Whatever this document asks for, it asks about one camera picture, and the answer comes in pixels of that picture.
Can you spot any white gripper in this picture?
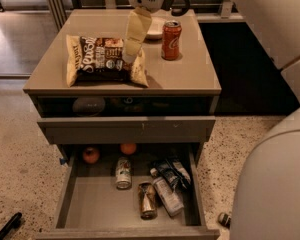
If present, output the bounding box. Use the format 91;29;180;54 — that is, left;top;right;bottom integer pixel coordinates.
122;0;191;64

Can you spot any brown chip bag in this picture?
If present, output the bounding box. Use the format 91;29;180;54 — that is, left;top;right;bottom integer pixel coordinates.
66;35;148;87

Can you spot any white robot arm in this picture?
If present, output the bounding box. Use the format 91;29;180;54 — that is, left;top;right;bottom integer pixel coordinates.
229;0;300;240

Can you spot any grey drawer cabinet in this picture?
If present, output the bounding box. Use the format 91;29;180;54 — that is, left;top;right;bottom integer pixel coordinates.
24;10;221;240

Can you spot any top drawer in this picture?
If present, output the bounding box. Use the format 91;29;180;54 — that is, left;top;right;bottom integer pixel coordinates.
38;116;215;144

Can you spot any blue snack bag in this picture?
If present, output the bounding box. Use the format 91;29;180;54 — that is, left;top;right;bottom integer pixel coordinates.
152;157;192;191

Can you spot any open middle drawer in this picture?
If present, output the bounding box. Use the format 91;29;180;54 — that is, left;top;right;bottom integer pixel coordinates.
36;144;220;240

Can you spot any white bowl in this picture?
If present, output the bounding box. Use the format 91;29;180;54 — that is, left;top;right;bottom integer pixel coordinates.
146;17;165;40

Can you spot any orange soda can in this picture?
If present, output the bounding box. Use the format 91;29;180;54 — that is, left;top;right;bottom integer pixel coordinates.
161;20;182;60

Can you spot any dark round object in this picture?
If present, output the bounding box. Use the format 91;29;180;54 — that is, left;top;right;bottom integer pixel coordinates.
72;97;106;116

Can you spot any orange fruit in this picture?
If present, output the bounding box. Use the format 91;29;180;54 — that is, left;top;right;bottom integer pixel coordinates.
120;143;137;155

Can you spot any red apple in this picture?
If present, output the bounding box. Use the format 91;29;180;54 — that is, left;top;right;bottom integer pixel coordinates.
82;147;100;164

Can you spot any white green soda can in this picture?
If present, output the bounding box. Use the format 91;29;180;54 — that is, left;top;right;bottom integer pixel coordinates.
115;157;132;189

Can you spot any blue tape piece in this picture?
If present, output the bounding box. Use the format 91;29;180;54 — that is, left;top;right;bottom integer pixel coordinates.
59;158;68;165

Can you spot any brown gold can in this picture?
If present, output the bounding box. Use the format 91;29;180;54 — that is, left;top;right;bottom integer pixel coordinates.
138;182;157;220

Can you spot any white plastic bottle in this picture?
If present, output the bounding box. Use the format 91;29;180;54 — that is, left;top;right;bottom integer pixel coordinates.
150;168;184;217

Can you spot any black rod on floor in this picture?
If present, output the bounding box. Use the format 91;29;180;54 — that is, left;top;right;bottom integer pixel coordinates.
0;212;22;240

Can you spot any black striped handle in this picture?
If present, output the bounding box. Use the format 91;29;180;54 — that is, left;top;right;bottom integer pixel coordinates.
218;213;231;228

